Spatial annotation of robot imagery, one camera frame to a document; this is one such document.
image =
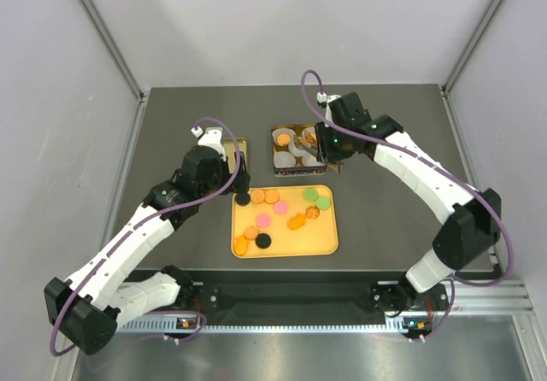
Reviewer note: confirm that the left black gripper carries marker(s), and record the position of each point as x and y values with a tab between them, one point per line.
242	177

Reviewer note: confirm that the black sandwich cookie top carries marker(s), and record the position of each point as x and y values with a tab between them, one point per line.
242	199

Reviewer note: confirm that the black sandwich cookie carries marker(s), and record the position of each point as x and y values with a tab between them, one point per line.
263	240
242	199

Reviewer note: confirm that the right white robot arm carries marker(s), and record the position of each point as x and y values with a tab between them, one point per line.
468	217

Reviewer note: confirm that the front-left white paper cup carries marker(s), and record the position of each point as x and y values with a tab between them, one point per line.
284	159

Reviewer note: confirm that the pink sandwich cookie lower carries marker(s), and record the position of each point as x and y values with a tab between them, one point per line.
263	220

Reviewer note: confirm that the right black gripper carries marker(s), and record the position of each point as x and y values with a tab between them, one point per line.
326	152

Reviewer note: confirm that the left aluminium frame post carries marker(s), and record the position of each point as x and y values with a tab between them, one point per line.
109	43

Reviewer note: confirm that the black sandwich cookie bottom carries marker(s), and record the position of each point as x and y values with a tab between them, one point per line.
263	240

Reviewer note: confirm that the orange fish cookie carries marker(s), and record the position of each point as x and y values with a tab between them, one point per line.
240	245
297	221

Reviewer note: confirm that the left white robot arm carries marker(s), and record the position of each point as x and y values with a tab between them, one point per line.
91	304

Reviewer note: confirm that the metal serving tongs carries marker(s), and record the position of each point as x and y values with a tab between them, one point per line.
304	146

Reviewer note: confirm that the back-right white paper cup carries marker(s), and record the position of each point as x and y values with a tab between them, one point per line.
308	132

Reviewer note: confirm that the aluminium frame post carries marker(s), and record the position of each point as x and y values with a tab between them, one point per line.
109	43
481	29

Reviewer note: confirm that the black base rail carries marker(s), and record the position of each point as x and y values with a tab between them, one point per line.
296	301

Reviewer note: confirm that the right aluminium frame post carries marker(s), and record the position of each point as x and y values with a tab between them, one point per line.
481	29

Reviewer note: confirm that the back-left white paper cup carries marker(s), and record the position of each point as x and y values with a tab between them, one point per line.
277	131

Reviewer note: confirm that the orange fish cookie right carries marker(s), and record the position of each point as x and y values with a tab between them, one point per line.
297	221

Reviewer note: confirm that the front-right white paper cup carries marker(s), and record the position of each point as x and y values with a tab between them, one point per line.
309	160

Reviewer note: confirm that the green sandwich cookie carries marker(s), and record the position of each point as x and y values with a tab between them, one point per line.
323	203
310	194

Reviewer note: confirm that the yellow plastic tray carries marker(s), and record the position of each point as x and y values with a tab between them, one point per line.
316	237

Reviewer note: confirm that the orange swirl cookie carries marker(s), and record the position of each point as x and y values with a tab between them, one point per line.
312	212
308	141

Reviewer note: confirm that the square cookie tin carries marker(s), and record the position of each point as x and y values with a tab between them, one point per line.
299	169

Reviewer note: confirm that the orange fish cookie left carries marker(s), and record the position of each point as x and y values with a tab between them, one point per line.
240	245

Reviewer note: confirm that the centre white paper cup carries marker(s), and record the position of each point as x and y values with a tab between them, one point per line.
296	148

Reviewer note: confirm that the peach round scalloped cookie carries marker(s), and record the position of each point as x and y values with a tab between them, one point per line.
251	233

